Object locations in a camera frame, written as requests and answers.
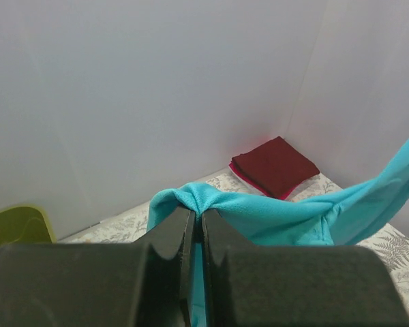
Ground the teal t shirt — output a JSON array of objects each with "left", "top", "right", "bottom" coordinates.
[{"left": 145, "top": 122, "right": 409, "bottom": 327}]

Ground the dark red folded t shirt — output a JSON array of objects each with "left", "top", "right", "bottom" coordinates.
[{"left": 230, "top": 136, "right": 320, "bottom": 199}]

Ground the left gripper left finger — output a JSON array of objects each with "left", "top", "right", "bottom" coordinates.
[{"left": 0, "top": 207, "right": 195, "bottom": 326}]

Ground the floral patterned table mat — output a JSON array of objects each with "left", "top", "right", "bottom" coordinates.
[{"left": 62, "top": 174, "right": 409, "bottom": 313}]

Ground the olive green plastic basket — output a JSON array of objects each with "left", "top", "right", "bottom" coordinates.
[{"left": 0, "top": 204, "right": 57, "bottom": 247}]

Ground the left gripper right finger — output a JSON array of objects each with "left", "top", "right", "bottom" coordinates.
[{"left": 202, "top": 210, "right": 409, "bottom": 326}]

